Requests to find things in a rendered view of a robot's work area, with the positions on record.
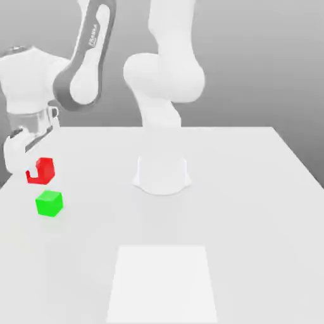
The small red cube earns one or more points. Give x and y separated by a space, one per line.
46 170

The small green cube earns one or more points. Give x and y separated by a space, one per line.
48 204

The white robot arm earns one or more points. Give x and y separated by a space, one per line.
162 76

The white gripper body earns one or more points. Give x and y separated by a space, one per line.
15 154

